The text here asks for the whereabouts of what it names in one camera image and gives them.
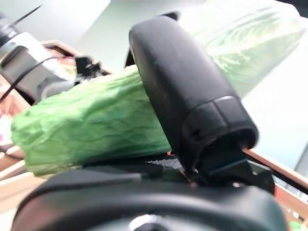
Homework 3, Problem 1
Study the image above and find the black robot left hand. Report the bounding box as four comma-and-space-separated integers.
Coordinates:
73, 55, 114, 84

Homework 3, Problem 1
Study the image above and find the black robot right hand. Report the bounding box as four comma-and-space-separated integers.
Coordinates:
12, 13, 287, 231

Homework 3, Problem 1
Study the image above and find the vegetable display rack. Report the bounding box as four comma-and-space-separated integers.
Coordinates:
0, 39, 308, 231

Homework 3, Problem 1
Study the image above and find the napa cabbage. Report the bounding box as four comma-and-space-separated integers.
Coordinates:
11, 0, 308, 179

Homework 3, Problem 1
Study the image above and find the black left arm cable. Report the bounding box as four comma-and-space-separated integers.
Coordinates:
0, 56, 58, 102

